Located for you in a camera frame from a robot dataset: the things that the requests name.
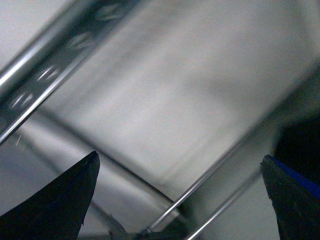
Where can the upper metal rack rod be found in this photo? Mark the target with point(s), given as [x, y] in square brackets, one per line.
[186, 194]

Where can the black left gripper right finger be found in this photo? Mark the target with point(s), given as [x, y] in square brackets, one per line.
[295, 200]

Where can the lower metal rack rod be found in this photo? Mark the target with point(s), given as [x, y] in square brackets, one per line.
[236, 194]

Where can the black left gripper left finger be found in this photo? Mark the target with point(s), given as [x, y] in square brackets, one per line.
[58, 210]

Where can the metal rack rod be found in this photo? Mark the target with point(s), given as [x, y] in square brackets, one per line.
[186, 194]
[236, 194]

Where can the perforated metal rack rail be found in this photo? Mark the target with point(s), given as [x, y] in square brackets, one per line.
[44, 64]

